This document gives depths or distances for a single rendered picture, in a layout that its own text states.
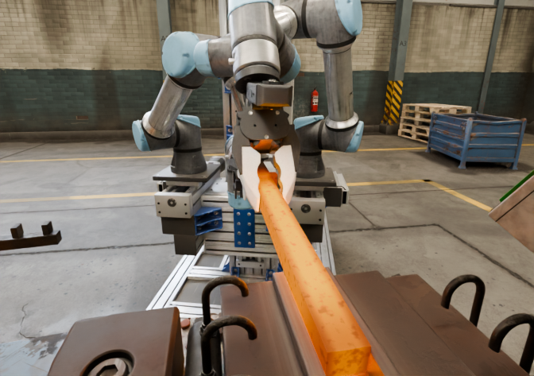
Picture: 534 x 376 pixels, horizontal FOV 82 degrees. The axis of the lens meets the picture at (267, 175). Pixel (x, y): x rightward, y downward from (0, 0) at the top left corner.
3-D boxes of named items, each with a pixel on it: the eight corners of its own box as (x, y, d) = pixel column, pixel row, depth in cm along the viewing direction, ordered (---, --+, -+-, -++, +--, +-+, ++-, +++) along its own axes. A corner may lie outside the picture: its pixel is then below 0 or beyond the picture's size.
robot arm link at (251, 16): (281, 5, 55) (260, -32, 47) (288, 60, 52) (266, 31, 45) (242, 21, 58) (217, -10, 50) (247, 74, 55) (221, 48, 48)
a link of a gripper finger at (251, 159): (255, 215, 47) (257, 157, 49) (261, 211, 41) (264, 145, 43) (234, 214, 46) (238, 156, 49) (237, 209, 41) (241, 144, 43)
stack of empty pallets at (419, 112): (396, 134, 739) (400, 103, 718) (429, 133, 751) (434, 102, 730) (430, 144, 619) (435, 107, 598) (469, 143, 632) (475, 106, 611)
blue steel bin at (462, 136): (424, 151, 556) (430, 110, 536) (469, 151, 552) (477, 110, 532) (460, 169, 441) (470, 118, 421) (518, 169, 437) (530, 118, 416)
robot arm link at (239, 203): (270, 203, 86) (271, 165, 83) (239, 214, 79) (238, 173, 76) (252, 195, 92) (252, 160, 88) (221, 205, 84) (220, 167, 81)
